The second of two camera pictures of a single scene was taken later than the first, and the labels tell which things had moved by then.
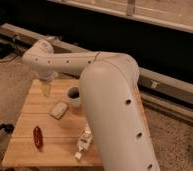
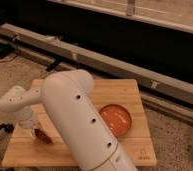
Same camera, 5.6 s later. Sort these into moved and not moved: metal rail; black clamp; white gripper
Moved: white gripper
Not moved: metal rail; black clamp
